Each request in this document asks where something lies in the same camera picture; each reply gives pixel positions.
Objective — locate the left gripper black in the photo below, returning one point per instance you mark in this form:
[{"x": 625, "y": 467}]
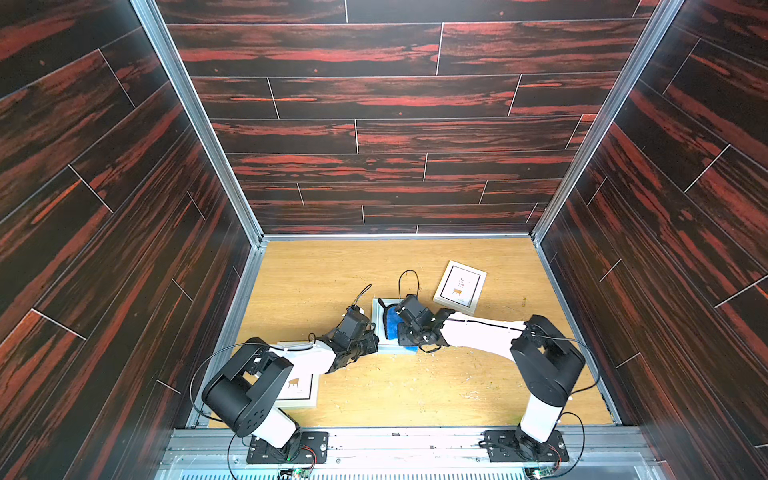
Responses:
[{"x": 371, "y": 344}]

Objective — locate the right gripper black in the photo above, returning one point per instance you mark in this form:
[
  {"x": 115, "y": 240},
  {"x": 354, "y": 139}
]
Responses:
[{"x": 410, "y": 330}]

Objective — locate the blue microfiber cloth black trim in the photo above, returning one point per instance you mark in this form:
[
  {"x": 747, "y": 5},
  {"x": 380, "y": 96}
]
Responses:
[{"x": 390, "y": 319}]

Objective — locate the grey-green picture frame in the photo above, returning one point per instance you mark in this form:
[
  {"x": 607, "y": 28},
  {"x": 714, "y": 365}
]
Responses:
[{"x": 388, "y": 347}]

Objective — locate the white picture frame deer print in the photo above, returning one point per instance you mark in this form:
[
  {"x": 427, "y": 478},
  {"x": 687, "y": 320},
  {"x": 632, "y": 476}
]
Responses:
[{"x": 460, "y": 288}]

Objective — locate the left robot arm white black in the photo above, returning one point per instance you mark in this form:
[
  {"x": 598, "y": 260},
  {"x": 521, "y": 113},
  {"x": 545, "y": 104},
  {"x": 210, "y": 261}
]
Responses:
[{"x": 244, "y": 392}]

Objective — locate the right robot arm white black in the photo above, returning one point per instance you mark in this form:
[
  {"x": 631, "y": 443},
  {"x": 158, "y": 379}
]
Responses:
[{"x": 549, "y": 363}]

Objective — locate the white picture frame near left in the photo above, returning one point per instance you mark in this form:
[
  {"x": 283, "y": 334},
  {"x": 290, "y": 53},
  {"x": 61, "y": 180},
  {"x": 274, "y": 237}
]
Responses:
[{"x": 301, "y": 388}]

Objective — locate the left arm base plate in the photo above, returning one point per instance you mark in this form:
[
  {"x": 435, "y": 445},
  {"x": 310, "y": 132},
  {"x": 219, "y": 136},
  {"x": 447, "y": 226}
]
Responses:
[{"x": 305, "y": 447}]

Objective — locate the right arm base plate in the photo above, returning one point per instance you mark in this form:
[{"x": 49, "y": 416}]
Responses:
[{"x": 514, "y": 446}]

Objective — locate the aluminium front rail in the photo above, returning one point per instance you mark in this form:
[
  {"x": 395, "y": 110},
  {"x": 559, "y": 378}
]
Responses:
[{"x": 593, "y": 452}]

